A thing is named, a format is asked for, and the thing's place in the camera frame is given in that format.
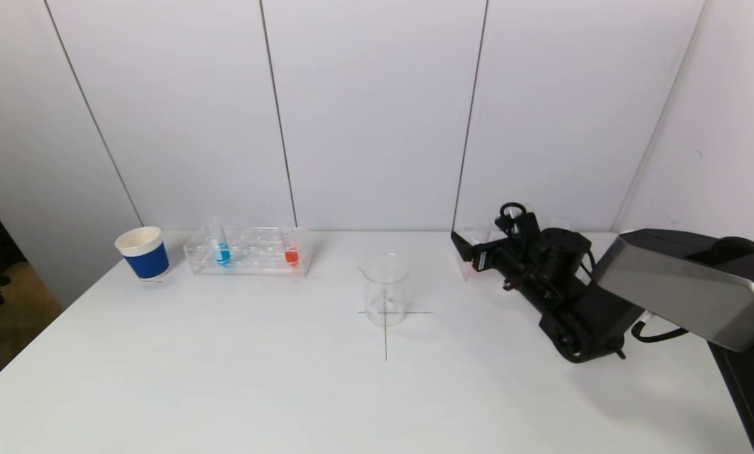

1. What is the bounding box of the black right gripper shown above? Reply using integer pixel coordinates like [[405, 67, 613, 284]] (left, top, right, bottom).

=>
[[450, 231, 531, 284]]

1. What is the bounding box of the clear acrylic test tube rack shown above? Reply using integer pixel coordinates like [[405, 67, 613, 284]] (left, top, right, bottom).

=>
[[456, 227, 510, 282], [185, 228, 310, 278]]

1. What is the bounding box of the clear glass beaker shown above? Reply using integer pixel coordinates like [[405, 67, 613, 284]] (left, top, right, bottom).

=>
[[358, 253, 410, 327]]

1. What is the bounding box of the test tube with blue pigment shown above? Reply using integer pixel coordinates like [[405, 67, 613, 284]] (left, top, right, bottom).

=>
[[210, 219, 233, 268]]

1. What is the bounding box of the blue white paper cup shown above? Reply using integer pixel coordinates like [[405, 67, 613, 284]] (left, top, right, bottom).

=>
[[115, 226, 171, 282]]

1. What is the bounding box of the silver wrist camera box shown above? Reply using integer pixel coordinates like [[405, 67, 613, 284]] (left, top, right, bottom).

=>
[[494, 212, 540, 253]]

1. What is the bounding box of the black arm cable white plug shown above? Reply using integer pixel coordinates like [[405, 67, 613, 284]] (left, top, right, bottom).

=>
[[631, 312, 690, 343]]

